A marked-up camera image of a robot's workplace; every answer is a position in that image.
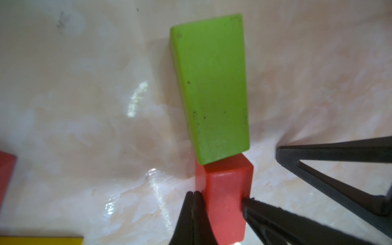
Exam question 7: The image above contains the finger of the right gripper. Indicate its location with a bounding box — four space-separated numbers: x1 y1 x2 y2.
276 136 392 237

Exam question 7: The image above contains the yellow block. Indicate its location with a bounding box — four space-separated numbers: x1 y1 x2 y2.
1 237 84 245

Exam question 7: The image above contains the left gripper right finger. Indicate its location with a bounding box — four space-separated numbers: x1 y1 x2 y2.
242 198 371 245

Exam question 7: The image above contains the red block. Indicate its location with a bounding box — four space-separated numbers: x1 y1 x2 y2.
0 151 17 206
196 153 254 245

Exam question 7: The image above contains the green block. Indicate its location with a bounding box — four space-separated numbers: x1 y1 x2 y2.
169 13 250 165

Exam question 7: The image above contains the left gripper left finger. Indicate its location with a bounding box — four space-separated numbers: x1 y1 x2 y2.
169 192 217 245

